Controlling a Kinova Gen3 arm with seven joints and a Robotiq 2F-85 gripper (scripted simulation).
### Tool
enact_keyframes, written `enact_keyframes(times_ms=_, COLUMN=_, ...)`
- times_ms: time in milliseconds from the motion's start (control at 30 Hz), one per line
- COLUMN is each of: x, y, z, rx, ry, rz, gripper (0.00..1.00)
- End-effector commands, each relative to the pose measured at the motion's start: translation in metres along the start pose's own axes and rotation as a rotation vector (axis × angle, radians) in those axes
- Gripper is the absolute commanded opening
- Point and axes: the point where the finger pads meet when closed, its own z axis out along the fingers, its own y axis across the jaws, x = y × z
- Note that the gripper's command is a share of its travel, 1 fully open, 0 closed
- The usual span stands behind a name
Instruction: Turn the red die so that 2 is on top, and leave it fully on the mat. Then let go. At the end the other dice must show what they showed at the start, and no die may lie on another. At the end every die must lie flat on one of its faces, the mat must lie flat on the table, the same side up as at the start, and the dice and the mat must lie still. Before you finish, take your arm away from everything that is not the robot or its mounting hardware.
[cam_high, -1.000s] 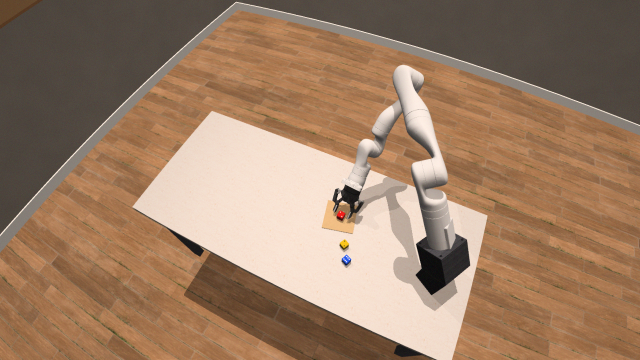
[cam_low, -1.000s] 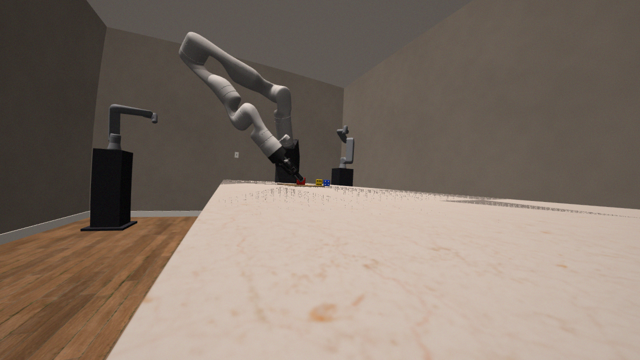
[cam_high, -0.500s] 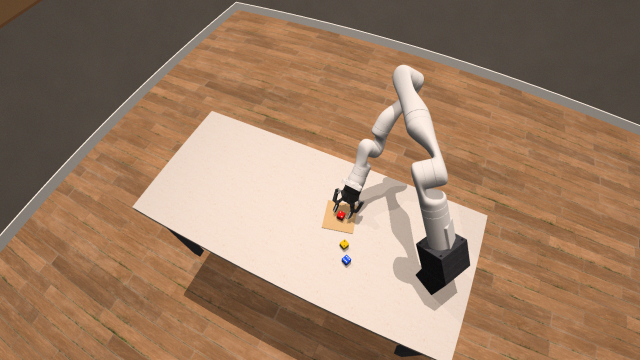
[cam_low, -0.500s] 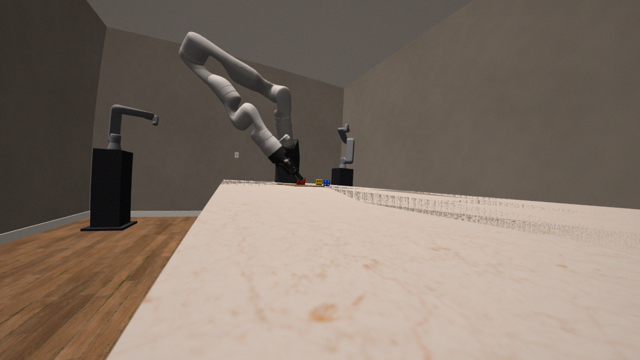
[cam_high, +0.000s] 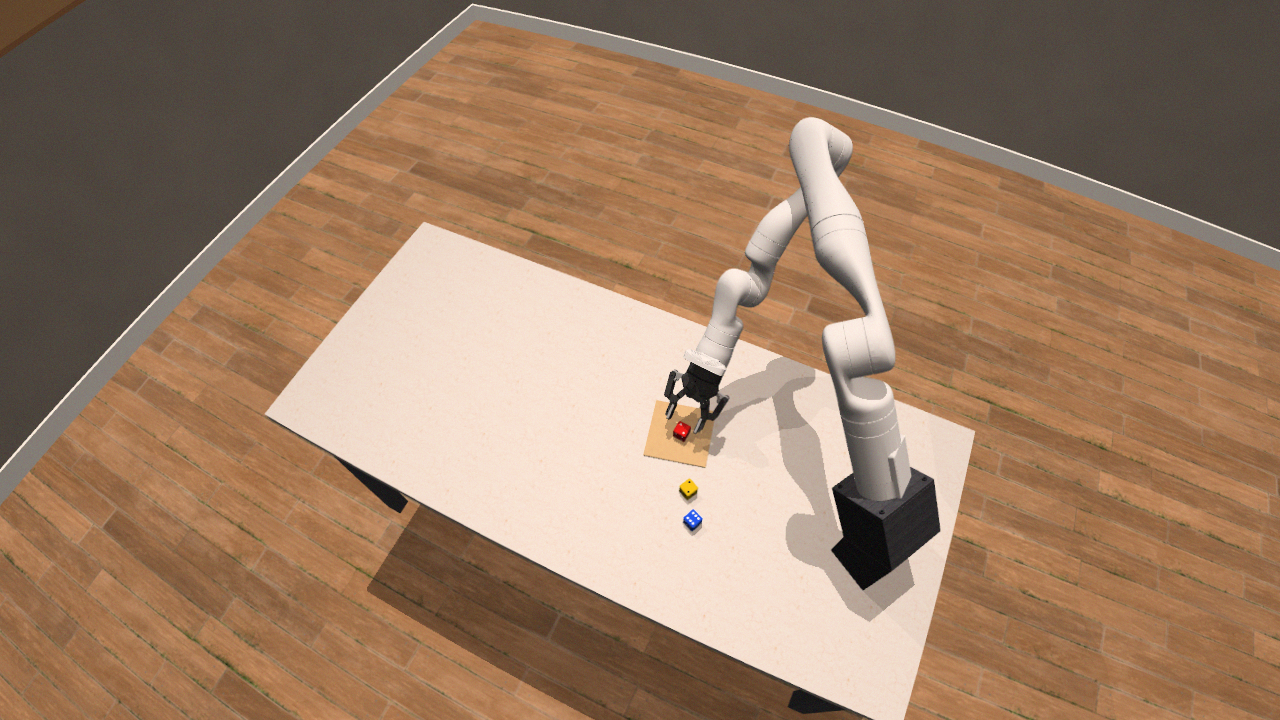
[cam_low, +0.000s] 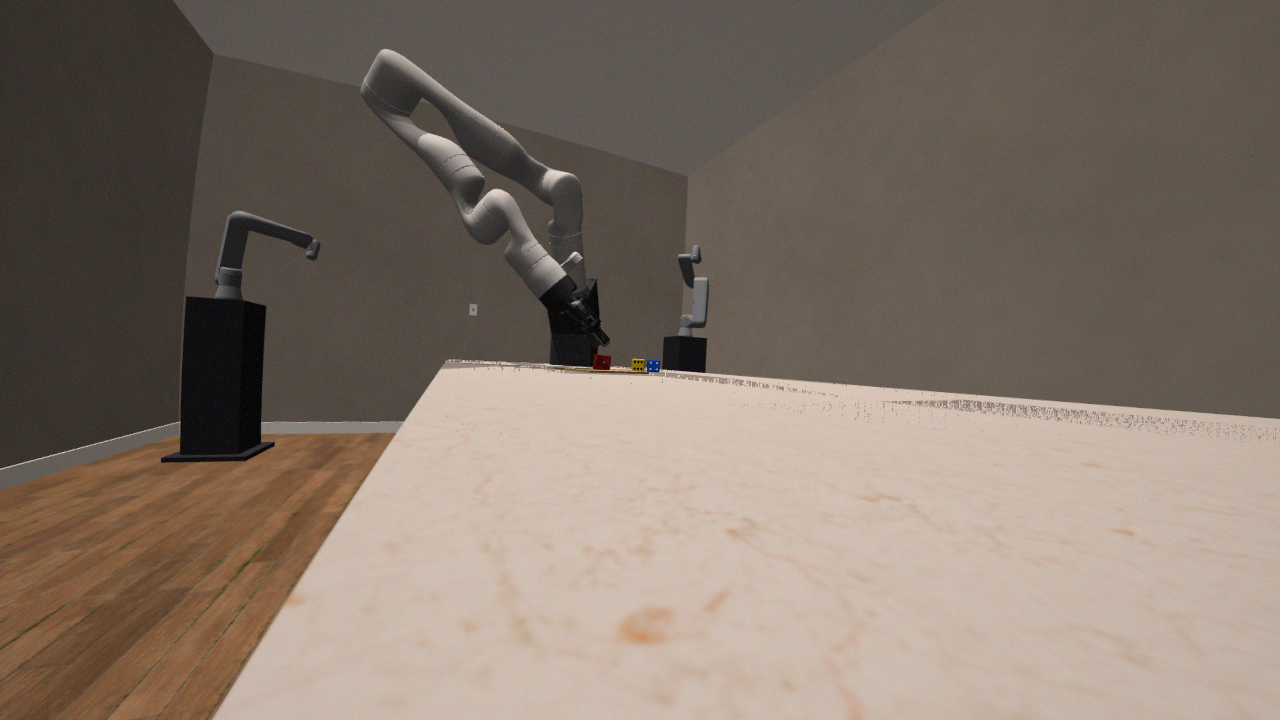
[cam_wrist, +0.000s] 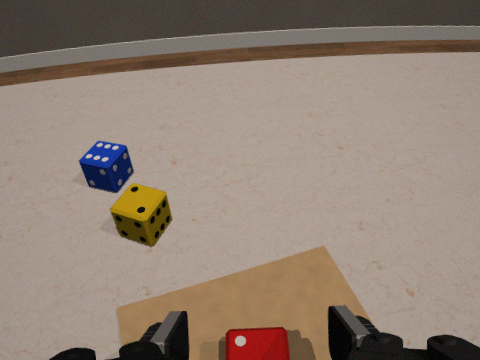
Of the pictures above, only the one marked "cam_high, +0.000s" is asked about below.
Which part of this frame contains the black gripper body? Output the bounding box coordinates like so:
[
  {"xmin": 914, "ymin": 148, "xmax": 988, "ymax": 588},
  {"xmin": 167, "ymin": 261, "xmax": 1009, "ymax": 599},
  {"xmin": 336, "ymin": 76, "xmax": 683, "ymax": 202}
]
[{"xmin": 681, "ymin": 363, "xmax": 723, "ymax": 404}]

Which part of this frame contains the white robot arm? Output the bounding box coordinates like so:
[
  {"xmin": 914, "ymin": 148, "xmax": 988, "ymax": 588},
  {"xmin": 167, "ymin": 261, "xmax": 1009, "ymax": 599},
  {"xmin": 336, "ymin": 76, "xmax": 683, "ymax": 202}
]
[{"xmin": 684, "ymin": 117, "xmax": 911, "ymax": 501}]

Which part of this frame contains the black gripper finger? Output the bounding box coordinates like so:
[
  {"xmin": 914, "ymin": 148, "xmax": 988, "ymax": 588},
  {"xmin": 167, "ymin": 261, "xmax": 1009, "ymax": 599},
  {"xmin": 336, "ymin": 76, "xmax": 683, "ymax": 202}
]
[
  {"xmin": 664, "ymin": 369, "xmax": 695, "ymax": 420},
  {"xmin": 692, "ymin": 388, "xmax": 730, "ymax": 434}
]

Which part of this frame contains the tan flat mat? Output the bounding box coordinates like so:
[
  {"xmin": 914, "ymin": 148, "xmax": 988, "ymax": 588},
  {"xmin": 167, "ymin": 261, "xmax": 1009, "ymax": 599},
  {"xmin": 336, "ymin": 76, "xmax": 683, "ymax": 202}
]
[{"xmin": 643, "ymin": 400, "xmax": 714, "ymax": 468}]

